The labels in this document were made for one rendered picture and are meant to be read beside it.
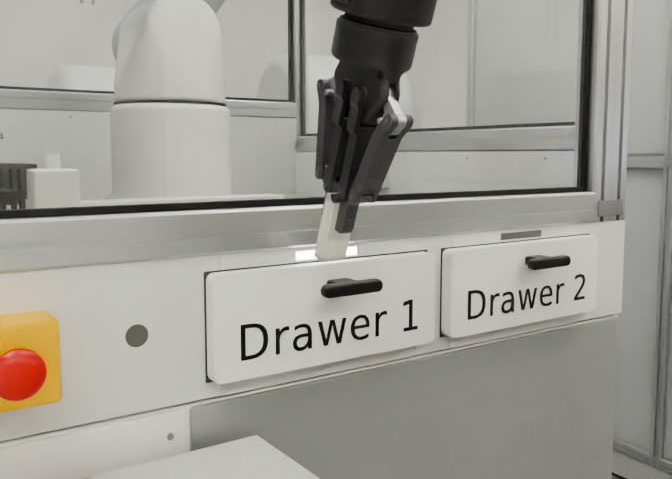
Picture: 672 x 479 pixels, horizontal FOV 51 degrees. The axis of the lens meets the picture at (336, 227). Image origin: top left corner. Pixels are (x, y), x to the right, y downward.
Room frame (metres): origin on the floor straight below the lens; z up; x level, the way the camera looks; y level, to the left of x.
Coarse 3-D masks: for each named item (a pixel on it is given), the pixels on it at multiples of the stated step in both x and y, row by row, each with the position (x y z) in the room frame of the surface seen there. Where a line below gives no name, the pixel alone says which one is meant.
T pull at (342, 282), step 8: (328, 280) 0.75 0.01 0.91; (336, 280) 0.75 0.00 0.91; (344, 280) 0.75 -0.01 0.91; (352, 280) 0.75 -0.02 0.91; (360, 280) 0.74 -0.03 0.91; (368, 280) 0.74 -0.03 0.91; (376, 280) 0.75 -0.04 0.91; (328, 288) 0.71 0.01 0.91; (336, 288) 0.72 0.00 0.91; (344, 288) 0.72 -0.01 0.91; (352, 288) 0.73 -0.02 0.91; (360, 288) 0.73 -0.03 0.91; (368, 288) 0.74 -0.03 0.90; (376, 288) 0.74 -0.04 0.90; (328, 296) 0.71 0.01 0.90; (336, 296) 0.72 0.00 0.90
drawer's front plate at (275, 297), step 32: (384, 256) 0.81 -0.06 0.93; (416, 256) 0.82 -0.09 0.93; (224, 288) 0.68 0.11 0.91; (256, 288) 0.70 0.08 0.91; (288, 288) 0.73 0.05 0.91; (320, 288) 0.75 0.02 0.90; (384, 288) 0.80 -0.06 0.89; (416, 288) 0.82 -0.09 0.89; (224, 320) 0.68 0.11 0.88; (256, 320) 0.70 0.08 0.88; (288, 320) 0.73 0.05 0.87; (320, 320) 0.75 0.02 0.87; (352, 320) 0.77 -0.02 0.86; (384, 320) 0.80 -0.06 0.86; (416, 320) 0.82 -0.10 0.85; (224, 352) 0.68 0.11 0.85; (256, 352) 0.70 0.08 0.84; (288, 352) 0.73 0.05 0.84; (320, 352) 0.75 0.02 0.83; (352, 352) 0.77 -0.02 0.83
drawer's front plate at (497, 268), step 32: (448, 256) 0.86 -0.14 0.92; (480, 256) 0.88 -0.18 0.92; (512, 256) 0.92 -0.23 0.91; (576, 256) 0.99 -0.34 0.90; (448, 288) 0.86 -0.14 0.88; (480, 288) 0.88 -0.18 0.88; (512, 288) 0.92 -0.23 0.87; (576, 288) 0.99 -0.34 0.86; (448, 320) 0.86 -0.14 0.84; (480, 320) 0.88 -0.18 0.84; (512, 320) 0.92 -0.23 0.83
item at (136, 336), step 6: (138, 324) 0.65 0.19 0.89; (132, 330) 0.65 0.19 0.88; (138, 330) 0.65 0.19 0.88; (144, 330) 0.66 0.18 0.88; (126, 336) 0.65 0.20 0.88; (132, 336) 0.65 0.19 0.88; (138, 336) 0.65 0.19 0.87; (144, 336) 0.66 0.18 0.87; (132, 342) 0.65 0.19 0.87; (138, 342) 0.65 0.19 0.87; (144, 342) 0.66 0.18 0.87
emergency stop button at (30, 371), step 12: (24, 348) 0.54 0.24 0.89; (0, 360) 0.52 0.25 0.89; (12, 360) 0.53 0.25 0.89; (24, 360) 0.53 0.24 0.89; (36, 360) 0.54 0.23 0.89; (0, 372) 0.52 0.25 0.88; (12, 372) 0.52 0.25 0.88; (24, 372) 0.53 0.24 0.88; (36, 372) 0.53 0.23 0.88; (0, 384) 0.52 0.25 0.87; (12, 384) 0.52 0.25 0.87; (24, 384) 0.53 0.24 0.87; (36, 384) 0.53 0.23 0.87; (0, 396) 0.52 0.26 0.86; (12, 396) 0.53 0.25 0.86; (24, 396) 0.53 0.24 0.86
